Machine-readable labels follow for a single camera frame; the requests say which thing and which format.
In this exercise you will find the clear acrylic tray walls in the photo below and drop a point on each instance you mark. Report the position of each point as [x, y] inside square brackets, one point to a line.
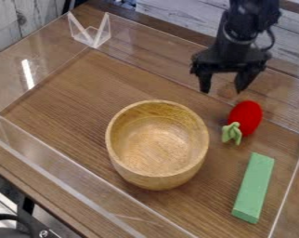
[67, 79]

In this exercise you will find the red plush strawberry toy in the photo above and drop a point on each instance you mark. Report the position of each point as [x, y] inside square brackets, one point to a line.
[244, 119]

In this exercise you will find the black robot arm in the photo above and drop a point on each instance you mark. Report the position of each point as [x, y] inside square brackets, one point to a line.
[243, 44]

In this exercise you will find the wooden bowl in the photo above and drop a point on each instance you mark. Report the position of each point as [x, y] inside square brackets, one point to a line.
[158, 141]

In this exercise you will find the black table leg bracket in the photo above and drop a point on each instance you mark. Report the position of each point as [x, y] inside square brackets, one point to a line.
[36, 228]

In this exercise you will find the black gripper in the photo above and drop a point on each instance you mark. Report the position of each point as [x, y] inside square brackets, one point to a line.
[227, 57]

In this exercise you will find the green rectangular block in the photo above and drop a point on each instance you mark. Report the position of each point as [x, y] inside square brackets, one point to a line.
[254, 187]

